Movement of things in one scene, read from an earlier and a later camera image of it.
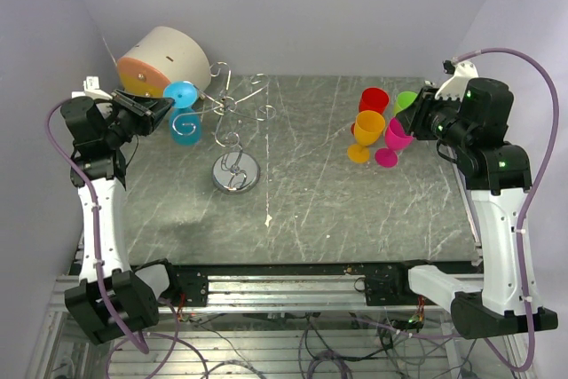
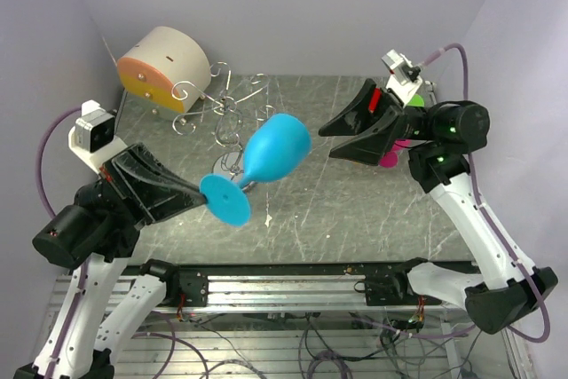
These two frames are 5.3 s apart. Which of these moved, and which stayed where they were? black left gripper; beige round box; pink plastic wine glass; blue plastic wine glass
Moved: black left gripper; blue plastic wine glass
Stayed: beige round box; pink plastic wine glass
